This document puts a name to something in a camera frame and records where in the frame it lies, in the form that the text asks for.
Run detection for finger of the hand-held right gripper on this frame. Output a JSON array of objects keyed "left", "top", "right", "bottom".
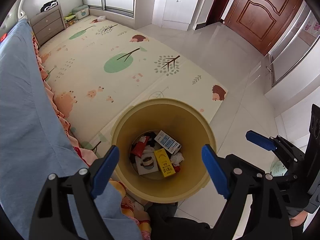
[{"left": 245, "top": 130, "right": 306, "bottom": 163}]

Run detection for grey nightstand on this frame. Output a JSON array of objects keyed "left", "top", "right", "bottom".
[{"left": 29, "top": 1, "right": 67, "bottom": 47}]

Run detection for white wardrobe with stickers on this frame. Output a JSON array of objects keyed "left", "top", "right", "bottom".
[{"left": 152, "top": 0, "right": 208, "bottom": 30}]

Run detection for green and yellow toy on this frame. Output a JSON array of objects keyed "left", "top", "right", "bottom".
[{"left": 64, "top": 14, "right": 77, "bottom": 27}]

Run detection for white tissue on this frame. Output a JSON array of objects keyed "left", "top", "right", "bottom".
[{"left": 171, "top": 153, "right": 185, "bottom": 167}]

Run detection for light green paper sheet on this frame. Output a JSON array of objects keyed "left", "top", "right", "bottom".
[{"left": 271, "top": 160, "right": 287, "bottom": 178}]

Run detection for blue and white carton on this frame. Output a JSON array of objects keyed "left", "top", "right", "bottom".
[{"left": 154, "top": 130, "right": 182, "bottom": 155}]

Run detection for white tufted headboard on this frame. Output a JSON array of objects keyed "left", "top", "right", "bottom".
[{"left": 0, "top": 0, "right": 28, "bottom": 30}]

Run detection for person's right hand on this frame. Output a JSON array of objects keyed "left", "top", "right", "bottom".
[{"left": 289, "top": 210, "right": 308, "bottom": 227}]

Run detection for green and white storage box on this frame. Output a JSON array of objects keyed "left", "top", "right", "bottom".
[{"left": 72, "top": 5, "right": 90, "bottom": 20}]

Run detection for yellow drink carton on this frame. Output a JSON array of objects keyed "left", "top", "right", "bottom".
[{"left": 154, "top": 149, "right": 175, "bottom": 178}]

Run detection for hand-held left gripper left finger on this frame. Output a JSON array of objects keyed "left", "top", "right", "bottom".
[{"left": 29, "top": 145, "right": 120, "bottom": 240}]

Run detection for person's dark pants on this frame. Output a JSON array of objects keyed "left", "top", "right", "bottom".
[{"left": 145, "top": 201, "right": 218, "bottom": 240}]

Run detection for blue bed sheet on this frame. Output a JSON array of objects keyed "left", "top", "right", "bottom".
[{"left": 0, "top": 19, "right": 143, "bottom": 240}]

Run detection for black cloth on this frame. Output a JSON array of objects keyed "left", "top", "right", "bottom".
[{"left": 40, "top": 0, "right": 59, "bottom": 12}]

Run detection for dark red door frame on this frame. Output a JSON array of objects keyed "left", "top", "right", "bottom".
[{"left": 195, "top": 0, "right": 238, "bottom": 30}]

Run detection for yellow plastic trash bin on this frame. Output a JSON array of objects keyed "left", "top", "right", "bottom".
[{"left": 111, "top": 98, "right": 217, "bottom": 204}]

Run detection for red snack wrapper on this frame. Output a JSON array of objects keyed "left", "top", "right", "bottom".
[{"left": 131, "top": 135, "right": 150, "bottom": 157}]

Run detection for black crumpled item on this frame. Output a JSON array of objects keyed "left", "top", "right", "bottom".
[{"left": 146, "top": 131, "right": 158, "bottom": 148}]

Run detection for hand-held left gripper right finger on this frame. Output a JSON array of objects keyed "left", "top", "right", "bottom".
[{"left": 201, "top": 144, "right": 293, "bottom": 240}]

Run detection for cream printed play mat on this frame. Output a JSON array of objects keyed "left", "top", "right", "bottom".
[{"left": 37, "top": 15, "right": 229, "bottom": 153}]

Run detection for white cabinet with glass doors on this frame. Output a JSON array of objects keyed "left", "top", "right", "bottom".
[{"left": 267, "top": 2, "right": 320, "bottom": 88}]

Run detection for brown wooden door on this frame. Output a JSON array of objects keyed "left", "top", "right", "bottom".
[{"left": 225, "top": 0, "right": 304, "bottom": 55}]

